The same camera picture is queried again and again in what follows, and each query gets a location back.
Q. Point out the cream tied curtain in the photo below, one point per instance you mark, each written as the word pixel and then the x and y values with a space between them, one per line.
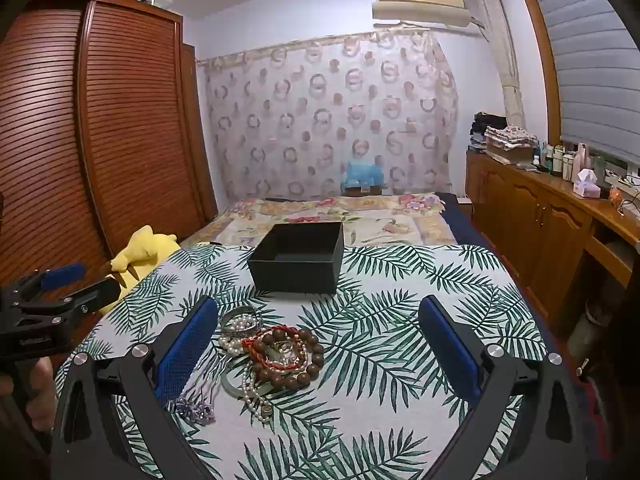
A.
pixel 505 60

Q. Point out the yellow plush toy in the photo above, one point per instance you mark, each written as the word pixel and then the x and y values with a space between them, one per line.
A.
pixel 142 255

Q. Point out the pale jade bangle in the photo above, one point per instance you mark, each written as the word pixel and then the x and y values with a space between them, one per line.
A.
pixel 227 387

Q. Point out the person's left hand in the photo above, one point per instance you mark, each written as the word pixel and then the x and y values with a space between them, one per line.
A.
pixel 46 390

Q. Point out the black jewelry box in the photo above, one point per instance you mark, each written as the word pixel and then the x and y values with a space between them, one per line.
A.
pixel 295 277

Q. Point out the wooden sideboard cabinet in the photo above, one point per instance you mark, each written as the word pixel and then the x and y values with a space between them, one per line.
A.
pixel 520 210

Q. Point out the cream air conditioner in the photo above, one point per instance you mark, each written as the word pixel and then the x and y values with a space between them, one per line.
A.
pixel 425 10

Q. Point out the wooden louvred wardrobe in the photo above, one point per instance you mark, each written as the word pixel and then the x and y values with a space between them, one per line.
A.
pixel 125 135

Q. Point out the grey window blind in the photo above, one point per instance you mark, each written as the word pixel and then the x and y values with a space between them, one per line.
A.
pixel 590 60

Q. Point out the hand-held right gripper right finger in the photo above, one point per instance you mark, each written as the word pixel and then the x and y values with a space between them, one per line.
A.
pixel 447 350

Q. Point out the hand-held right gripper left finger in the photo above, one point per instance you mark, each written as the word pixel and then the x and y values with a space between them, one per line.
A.
pixel 187 345

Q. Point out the blue plush toy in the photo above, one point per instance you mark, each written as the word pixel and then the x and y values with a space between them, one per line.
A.
pixel 362 172

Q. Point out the dark blue bed sheet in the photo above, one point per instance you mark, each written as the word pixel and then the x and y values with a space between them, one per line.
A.
pixel 467 232

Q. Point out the white bin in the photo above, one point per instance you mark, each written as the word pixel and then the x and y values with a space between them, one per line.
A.
pixel 587 332

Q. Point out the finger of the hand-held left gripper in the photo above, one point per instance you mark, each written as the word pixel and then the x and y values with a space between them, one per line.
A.
pixel 62 273
pixel 97 294

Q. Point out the stack of folded cloths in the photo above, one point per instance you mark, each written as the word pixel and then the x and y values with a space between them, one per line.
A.
pixel 510 135

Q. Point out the circle print curtain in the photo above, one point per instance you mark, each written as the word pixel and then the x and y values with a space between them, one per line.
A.
pixel 310 125

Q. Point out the dark cloth pile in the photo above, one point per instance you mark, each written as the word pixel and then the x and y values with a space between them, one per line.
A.
pixel 487 121

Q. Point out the row of toiletry bottles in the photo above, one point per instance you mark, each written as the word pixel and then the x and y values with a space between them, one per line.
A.
pixel 567 162

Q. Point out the wooden window frame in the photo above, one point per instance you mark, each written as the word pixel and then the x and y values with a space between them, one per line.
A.
pixel 542 60

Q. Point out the silver bangle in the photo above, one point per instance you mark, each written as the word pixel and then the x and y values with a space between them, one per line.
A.
pixel 240 310

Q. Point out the pink tissue box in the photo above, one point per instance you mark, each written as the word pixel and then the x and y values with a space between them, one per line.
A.
pixel 586 187

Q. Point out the purple flower tassel hairpin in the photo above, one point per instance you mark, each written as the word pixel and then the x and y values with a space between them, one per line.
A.
pixel 192 406

